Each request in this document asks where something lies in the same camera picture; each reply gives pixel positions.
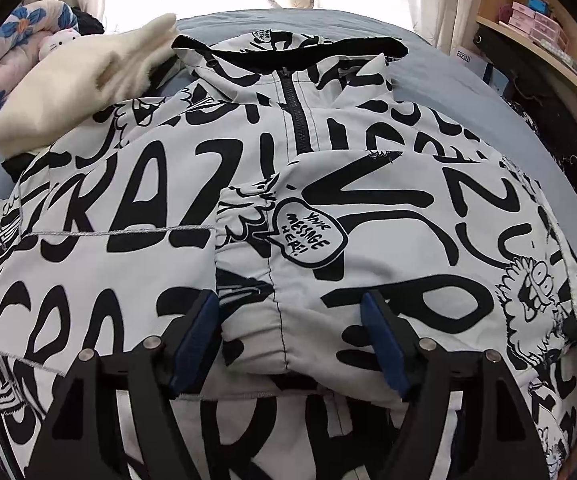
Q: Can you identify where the black fuzzy cloth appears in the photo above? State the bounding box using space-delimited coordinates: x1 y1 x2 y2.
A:
71 7 105 38

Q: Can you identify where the black bag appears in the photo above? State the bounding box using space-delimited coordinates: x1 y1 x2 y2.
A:
473 25 577 203

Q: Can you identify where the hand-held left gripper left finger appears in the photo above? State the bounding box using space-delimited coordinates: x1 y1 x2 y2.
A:
26 290 222 480

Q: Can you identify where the white cardboard box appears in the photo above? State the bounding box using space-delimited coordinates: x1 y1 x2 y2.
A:
449 49 491 81

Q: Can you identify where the blue bed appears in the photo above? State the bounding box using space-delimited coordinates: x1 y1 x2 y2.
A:
0 7 577 321

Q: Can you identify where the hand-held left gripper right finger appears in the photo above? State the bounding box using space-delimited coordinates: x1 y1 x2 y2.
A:
359 290 551 480

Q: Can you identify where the white black graffiti print jacket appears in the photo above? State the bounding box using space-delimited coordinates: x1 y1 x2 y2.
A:
0 30 577 480

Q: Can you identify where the cream fleece blanket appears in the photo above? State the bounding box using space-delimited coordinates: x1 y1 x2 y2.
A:
0 12 179 156

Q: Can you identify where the stack of pink boxes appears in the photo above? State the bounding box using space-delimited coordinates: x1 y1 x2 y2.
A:
509 1 564 45

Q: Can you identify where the white cat plush toy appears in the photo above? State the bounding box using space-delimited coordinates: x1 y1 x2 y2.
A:
37 27 83 63

